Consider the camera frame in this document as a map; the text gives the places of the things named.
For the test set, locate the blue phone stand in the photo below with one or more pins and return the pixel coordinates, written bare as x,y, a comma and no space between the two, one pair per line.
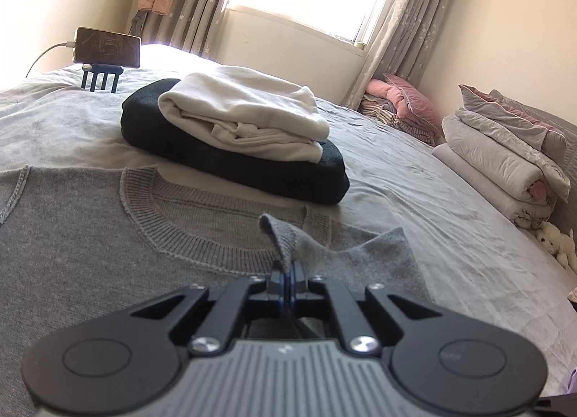
101,69

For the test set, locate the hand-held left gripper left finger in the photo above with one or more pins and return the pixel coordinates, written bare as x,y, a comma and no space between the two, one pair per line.
280,293

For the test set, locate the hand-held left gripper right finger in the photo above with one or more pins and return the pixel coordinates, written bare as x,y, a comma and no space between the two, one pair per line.
293,293

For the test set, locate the folded black garment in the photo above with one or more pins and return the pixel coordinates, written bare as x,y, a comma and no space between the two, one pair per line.
252,173

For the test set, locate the grey padded headboard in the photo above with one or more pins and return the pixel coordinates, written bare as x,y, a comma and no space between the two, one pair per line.
569,173

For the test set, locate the folded white quilt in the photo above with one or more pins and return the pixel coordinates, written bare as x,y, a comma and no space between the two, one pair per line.
487,160

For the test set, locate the purple cloth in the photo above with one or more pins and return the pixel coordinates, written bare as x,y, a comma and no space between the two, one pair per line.
573,381

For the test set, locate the grey blue hanging object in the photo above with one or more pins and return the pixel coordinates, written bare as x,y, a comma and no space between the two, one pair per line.
137,23

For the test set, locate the phone lying sideways on stand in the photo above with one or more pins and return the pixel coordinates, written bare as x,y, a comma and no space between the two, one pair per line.
106,47

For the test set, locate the bed with grey sheet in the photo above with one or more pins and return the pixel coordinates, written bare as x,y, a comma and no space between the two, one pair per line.
428,237

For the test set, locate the grey knit sweater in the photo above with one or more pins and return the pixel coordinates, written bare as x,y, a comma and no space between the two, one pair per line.
90,255

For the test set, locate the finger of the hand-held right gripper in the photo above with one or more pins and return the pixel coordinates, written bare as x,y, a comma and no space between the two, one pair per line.
561,407

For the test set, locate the white plush toy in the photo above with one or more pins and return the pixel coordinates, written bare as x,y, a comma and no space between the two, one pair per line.
556,243

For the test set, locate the folded white garment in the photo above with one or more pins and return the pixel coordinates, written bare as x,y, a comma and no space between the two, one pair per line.
239,97

